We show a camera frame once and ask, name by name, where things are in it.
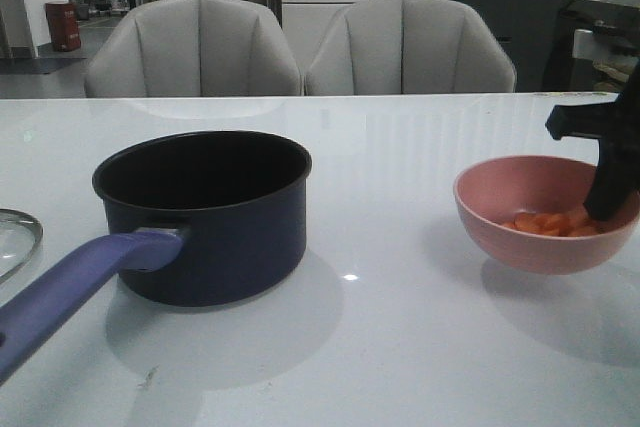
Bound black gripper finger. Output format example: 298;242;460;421
545;102;625;140
584;64;639;221

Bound orange ham slices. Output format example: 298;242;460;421
501;207;602;237

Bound pink bowl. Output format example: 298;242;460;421
454;155;639;275

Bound glass pot lid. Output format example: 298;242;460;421
1;208;43;283

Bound beige cushion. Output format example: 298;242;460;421
592;62;633;93

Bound right grey chair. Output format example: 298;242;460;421
304;0;517;96

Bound grey chair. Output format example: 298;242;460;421
84;0;302;98
304;0;517;96

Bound dark blue saucepan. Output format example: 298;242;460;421
1;131;312;379

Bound left grey chair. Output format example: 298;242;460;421
84;0;302;98

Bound red bin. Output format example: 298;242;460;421
45;1;81;52

